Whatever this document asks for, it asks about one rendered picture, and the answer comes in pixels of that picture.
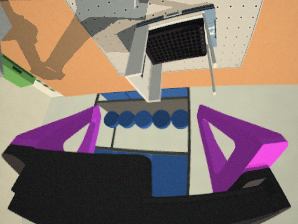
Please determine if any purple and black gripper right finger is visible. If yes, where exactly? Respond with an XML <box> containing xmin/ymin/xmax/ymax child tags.
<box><xmin>197</xmin><ymin>105</ymin><xmax>288</xmax><ymax>192</ymax></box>

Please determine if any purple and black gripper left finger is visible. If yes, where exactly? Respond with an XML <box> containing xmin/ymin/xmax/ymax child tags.
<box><xmin>10</xmin><ymin>105</ymin><xmax>101</xmax><ymax>153</ymax></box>

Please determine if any black well plate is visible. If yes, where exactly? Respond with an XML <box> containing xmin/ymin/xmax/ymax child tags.
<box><xmin>145</xmin><ymin>18</ymin><xmax>207</xmax><ymax>65</ymax></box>

